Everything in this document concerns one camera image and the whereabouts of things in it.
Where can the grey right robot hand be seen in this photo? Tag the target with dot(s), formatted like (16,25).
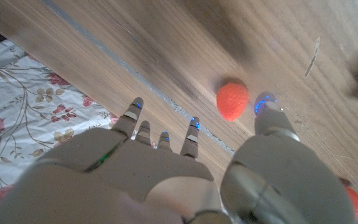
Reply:
(135,174)

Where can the floral curtain backdrop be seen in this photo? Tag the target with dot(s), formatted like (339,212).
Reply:
(17,109)

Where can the red toy tomato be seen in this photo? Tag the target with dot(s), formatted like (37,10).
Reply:
(356,202)

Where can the red toy strawberry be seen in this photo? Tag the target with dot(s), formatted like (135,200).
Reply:
(232,101)

